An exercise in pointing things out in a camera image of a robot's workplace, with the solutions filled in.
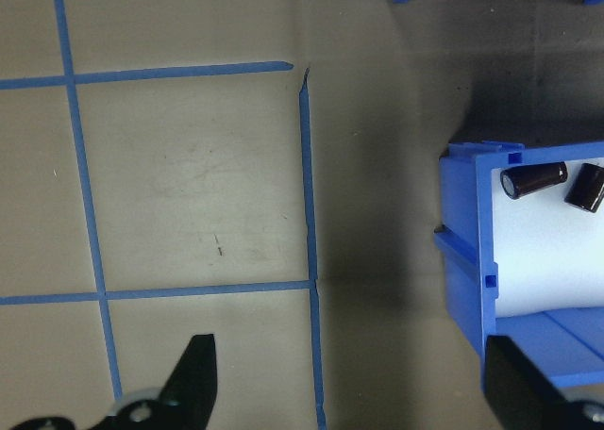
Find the white foam liner sheet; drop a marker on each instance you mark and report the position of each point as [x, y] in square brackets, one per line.
[542, 260]

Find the blue bin with capacitors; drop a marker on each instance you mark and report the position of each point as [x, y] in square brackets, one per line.
[462, 199]

